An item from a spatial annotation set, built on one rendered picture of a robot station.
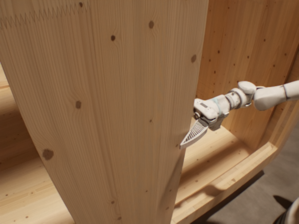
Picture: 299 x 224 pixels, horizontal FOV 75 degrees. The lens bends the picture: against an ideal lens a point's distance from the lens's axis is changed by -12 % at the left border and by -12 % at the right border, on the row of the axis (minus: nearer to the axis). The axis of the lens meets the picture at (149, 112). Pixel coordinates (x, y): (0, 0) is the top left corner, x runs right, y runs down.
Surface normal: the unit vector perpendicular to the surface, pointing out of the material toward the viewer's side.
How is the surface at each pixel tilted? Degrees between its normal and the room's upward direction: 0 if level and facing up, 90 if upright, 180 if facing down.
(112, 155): 90
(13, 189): 0
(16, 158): 0
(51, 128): 90
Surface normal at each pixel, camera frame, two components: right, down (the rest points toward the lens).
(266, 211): 0.01, -0.78
